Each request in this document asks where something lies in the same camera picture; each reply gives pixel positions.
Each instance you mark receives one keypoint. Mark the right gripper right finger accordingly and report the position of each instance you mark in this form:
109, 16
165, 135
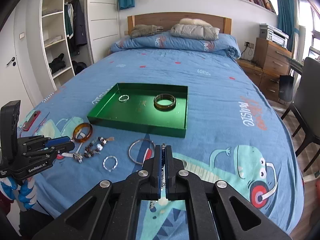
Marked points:
174, 188

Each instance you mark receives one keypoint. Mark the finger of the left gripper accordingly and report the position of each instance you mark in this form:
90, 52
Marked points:
57, 141
56, 148

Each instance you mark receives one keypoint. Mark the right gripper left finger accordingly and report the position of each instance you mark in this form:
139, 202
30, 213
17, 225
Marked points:
151, 186

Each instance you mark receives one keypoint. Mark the left blue gloved hand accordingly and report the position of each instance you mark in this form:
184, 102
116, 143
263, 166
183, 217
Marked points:
10, 190

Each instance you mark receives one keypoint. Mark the thin silver bangle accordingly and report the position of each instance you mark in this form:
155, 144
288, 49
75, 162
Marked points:
145, 151

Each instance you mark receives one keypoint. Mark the orange amber bangle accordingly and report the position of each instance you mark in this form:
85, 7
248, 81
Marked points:
82, 132

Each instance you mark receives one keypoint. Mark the red phone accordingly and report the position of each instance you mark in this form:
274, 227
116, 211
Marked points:
29, 122

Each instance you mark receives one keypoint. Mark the green metal tray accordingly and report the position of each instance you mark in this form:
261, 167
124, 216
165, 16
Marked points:
129, 106

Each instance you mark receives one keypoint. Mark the white door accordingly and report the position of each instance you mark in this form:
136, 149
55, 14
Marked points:
17, 77

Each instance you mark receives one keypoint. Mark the dark amber bangle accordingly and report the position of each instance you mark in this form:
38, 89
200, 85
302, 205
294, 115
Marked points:
164, 102

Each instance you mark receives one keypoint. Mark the blue cartoon bedspread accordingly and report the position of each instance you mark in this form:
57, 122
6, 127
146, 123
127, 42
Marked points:
232, 133

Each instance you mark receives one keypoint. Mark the white wardrobe shelving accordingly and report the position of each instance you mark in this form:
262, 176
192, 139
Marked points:
74, 34

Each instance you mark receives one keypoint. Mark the blue folded duvet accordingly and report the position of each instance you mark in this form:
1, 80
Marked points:
224, 45

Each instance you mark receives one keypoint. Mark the grey-green plush garment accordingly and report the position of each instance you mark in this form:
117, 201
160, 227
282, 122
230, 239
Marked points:
142, 30

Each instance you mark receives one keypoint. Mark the dark tote bag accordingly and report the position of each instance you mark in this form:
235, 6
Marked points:
286, 88

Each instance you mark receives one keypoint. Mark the wooden drawer dresser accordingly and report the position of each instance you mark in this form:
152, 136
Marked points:
268, 64

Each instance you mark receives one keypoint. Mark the wooden headboard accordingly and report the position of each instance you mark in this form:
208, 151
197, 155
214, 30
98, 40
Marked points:
168, 19

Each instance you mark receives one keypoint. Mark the dark office chair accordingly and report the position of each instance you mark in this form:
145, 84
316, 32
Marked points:
305, 105

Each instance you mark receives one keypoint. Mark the white printer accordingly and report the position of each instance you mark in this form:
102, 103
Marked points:
273, 34

